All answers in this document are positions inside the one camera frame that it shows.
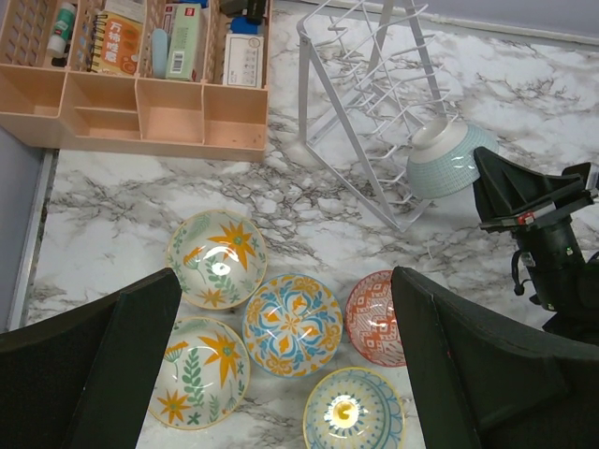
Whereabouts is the plain teal bowl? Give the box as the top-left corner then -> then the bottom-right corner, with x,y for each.
406,118 -> 499,200

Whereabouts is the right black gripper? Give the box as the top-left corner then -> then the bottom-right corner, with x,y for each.
473,147 -> 598,337

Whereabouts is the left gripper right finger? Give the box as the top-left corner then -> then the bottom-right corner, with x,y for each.
391,267 -> 598,448

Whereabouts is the orange spiral notebook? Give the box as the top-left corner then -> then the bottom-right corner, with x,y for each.
90,10 -> 142,76

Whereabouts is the blue orange ornate bowl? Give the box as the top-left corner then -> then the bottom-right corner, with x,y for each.
242,274 -> 343,378

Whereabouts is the blue small box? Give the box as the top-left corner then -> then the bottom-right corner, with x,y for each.
230,16 -> 259,35

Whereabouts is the white wire dish rack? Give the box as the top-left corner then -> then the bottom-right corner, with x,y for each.
297,1 -> 454,232

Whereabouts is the light blue eraser case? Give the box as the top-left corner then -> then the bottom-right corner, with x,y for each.
151,28 -> 168,80

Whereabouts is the white card box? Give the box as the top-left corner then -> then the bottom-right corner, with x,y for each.
223,33 -> 264,88

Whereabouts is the yellow blue sun bowl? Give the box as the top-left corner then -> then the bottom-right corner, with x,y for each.
302,367 -> 405,449

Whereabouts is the green white box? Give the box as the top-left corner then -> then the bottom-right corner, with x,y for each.
166,4 -> 204,81

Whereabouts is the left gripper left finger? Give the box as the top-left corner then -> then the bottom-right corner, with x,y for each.
1,268 -> 182,448

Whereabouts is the red patterned bowl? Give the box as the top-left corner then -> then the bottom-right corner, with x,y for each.
344,270 -> 406,368

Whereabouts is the peach plastic desk organizer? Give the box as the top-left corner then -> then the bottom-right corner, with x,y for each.
1,1 -> 269,162

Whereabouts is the white glue bottle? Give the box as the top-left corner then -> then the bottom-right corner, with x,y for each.
47,2 -> 77,58

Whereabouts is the floral orange green bowl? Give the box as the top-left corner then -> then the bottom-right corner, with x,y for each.
166,210 -> 268,311
149,316 -> 251,430

